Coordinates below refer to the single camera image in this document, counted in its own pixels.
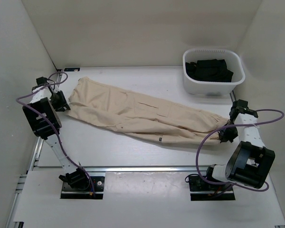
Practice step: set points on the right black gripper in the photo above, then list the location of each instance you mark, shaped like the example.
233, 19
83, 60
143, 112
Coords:
224, 137

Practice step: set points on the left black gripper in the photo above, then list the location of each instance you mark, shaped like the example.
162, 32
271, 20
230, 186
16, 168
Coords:
63, 103

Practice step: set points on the beige trousers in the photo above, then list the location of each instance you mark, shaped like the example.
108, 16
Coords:
140, 116

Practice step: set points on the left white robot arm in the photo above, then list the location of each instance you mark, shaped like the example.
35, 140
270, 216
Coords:
40, 109

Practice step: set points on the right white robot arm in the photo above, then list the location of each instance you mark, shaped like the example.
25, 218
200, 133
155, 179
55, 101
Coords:
251, 161

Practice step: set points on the white plastic basket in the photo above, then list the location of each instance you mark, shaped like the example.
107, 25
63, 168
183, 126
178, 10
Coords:
213, 88

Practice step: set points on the black clothes in basket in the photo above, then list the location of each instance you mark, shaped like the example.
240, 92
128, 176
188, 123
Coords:
214, 70

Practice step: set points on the aluminium right rail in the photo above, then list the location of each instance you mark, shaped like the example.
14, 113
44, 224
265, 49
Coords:
233, 96

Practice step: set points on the aluminium rail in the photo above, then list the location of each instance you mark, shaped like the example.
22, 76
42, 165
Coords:
55, 77
142, 169
233, 96

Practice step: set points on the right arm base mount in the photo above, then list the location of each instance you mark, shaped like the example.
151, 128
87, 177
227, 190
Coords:
203, 191

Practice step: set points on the aluminium left rail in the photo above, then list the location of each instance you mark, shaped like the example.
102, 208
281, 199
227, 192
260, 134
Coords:
55, 77

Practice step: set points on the aluminium front rail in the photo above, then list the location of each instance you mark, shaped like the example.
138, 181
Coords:
142, 169

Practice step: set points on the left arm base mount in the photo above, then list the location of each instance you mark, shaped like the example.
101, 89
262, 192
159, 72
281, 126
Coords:
85, 192

